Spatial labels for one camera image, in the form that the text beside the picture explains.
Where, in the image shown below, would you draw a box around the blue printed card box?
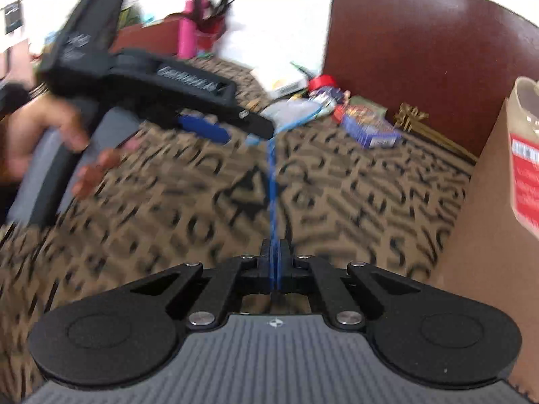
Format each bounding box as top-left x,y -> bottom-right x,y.
332,104 -> 402,151

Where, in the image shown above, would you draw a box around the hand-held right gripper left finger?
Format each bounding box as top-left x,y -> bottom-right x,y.
130,240 -> 276,329

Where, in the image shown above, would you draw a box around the dark red feathers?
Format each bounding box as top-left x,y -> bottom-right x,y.
191,0 -> 236,34

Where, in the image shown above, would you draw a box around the white medicine box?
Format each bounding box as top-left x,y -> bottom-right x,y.
251,53 -> 310,97

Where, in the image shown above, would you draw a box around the brown headboard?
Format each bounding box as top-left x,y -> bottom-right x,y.
322,0 -> 539,158

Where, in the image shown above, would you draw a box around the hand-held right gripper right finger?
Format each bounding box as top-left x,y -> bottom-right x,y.
276,240 -> 422,331

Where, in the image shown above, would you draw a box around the person's left hand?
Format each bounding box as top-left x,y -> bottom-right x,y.
0,100 -> 143,202

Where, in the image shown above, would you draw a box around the small green box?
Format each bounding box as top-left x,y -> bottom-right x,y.
347,95 -> 388,116

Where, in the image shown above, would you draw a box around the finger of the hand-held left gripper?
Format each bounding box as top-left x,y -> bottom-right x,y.
177,114 -> 231,144
173,105 -> 275,140

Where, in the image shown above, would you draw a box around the pink bottle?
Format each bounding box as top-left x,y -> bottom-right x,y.
177,0 -> 200,60

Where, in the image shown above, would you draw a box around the person's left forearm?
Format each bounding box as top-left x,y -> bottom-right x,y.
0,44 -> 47,110

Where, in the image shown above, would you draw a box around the cardboard box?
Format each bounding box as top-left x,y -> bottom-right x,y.
430,78 -> 539,404

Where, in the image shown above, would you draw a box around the blue rimmed hand net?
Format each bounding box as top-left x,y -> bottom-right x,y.
246,95 -> 338,299

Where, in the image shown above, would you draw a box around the letter print blanket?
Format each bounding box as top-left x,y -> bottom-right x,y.
0,57 -> 476,404

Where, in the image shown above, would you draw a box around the clear plastic cup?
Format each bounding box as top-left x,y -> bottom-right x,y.
196,21 -> 222,53

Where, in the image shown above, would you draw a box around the red tape roll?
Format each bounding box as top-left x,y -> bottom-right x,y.
307,74 -> 336,95

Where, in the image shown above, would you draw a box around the gold ornament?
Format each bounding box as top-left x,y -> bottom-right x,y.
393,102 -> 478,163

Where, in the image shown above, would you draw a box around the brown side board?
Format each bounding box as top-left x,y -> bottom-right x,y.
112,17 -> 186,57

